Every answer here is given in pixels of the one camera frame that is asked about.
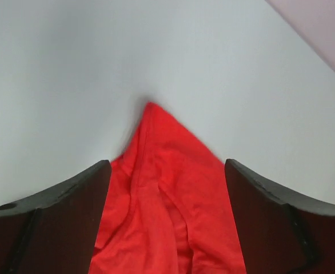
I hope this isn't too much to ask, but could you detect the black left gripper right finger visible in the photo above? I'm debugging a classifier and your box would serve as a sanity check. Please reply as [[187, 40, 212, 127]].
[[225, 159, 335, 273]]

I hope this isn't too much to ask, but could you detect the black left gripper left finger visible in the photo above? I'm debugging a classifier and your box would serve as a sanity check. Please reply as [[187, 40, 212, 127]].
[[0, 160, 111, 273]]

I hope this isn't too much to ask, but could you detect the red tank top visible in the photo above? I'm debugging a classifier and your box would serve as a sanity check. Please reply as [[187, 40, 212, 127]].
[[89, 102, 246, 273]]

